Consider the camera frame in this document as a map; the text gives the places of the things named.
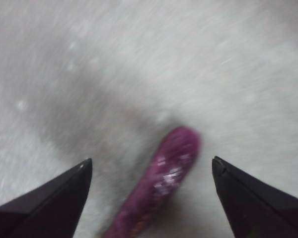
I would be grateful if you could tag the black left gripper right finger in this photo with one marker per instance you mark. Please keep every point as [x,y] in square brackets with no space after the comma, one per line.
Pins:
[263,208]

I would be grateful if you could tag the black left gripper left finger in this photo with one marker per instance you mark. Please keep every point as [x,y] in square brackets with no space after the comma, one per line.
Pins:
[44,210]

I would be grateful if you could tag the purple eggplant with green stem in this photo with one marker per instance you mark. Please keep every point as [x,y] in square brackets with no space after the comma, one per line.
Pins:
[164,178]

